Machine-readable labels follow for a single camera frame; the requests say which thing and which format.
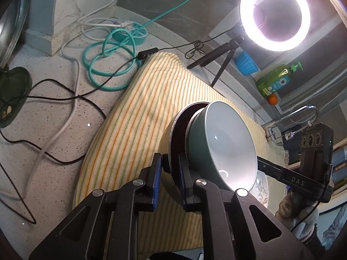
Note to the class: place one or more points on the person's right hand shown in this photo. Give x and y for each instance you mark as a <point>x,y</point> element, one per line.
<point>287,208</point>

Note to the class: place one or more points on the orange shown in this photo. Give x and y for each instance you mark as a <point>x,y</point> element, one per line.
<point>272,99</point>

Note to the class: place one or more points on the stainless steel bowl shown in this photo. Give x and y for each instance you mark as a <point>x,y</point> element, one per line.
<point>170,187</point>

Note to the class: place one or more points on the blue fluted cup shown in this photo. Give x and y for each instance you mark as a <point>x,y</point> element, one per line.
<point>245,63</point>

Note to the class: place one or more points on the dark green container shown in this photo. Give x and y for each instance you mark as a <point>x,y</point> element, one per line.
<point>13,84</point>

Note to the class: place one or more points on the teal round power strip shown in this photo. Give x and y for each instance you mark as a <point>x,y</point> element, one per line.
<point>138,36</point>

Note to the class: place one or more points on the person's right forearm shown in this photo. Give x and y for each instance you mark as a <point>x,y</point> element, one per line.
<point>311,238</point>

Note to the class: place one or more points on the green ceramic bowl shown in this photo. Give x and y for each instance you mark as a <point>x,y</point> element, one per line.
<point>230,140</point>

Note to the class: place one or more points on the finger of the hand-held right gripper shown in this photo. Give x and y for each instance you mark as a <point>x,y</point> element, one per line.
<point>271,168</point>

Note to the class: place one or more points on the striped yellow cloth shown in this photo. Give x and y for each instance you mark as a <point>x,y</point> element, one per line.
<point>130,119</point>

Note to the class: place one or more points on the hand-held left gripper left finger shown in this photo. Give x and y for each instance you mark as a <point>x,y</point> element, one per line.
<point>157,184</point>

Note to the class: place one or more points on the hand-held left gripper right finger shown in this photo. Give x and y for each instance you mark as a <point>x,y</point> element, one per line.
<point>183,181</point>

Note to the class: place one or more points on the white plate with leaf print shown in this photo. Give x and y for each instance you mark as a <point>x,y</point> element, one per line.
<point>261,192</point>

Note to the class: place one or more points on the dark brown bowl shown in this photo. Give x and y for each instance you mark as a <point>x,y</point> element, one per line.
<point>180,132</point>

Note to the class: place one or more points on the green dish soap bottle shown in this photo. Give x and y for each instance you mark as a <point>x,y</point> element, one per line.
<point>276,81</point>

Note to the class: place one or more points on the chrome faucet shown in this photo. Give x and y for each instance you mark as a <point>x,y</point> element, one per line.
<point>295,112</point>

